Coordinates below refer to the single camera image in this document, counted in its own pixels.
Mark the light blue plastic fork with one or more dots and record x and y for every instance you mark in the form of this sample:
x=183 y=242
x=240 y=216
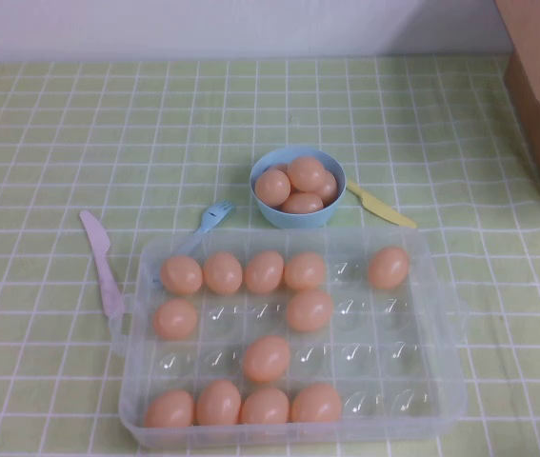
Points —
x=212 y=219

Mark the green checked tablecloth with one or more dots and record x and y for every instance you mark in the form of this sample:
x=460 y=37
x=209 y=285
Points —
x=107 y=143

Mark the yellow plastic knife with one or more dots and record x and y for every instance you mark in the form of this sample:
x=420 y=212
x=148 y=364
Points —
x=379 y=208

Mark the light blue bowl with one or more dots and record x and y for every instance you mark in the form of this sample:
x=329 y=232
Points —
x=293 y=220

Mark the pale pink plastic knife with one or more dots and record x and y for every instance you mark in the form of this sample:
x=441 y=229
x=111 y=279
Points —
x=103 y=266

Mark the tan plastic egg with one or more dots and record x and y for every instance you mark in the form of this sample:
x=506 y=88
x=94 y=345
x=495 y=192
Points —
x=307 y=173
x=273 y=188
x=316 y=403
x=218 y=403
x=264 y=272
x=305 y=271
x=266 y=359
x=302 y=203
x=181 y=274
x=310 y=310
x=388 y=267
x=169 y=409
x=175 y=319
x=330 y=189
x=222 y=272
x=279 y=167
x=265 y=406

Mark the clear plastic egg box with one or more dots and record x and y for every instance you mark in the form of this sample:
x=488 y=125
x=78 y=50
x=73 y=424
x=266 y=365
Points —
x=374 y=343

